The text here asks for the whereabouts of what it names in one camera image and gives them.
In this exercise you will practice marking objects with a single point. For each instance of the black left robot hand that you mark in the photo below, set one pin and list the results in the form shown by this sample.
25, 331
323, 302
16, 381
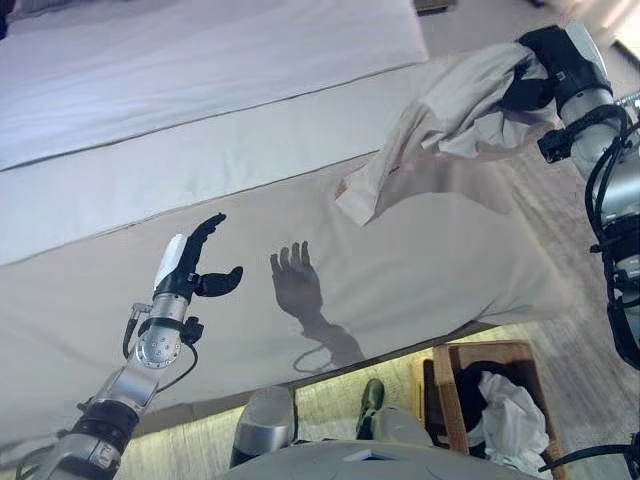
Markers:
177, 265

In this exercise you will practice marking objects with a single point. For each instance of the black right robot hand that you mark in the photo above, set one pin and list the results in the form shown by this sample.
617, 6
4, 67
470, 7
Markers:
565, 65

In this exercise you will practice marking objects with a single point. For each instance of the beige shirt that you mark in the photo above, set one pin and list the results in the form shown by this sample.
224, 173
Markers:
460, 100

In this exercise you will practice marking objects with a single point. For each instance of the black garment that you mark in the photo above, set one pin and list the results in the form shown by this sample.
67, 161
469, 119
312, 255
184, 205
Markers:
472, 400

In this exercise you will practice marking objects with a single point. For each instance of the white garment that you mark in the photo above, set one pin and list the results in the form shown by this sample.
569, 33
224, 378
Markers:
515, 425

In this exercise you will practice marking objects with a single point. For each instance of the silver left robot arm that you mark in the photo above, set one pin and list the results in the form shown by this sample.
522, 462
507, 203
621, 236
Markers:
155, 350

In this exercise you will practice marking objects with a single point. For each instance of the beige covered bed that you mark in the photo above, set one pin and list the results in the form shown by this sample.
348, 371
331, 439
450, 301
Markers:
425, 260

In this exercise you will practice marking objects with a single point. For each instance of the brown wicker basket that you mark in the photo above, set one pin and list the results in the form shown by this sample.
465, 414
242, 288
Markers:
450, 390

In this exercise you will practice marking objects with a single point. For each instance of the white duvet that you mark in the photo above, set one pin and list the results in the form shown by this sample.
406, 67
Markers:
200, 75

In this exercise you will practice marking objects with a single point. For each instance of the grey area rug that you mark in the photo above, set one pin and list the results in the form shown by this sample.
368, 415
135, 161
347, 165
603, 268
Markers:
590, 280

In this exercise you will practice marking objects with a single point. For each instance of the silver right robot leg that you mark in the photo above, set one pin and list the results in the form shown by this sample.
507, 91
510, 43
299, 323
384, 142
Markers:
395, 425

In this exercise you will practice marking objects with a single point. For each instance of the grey robot torso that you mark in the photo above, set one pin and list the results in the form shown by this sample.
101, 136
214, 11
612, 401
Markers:
375, 465

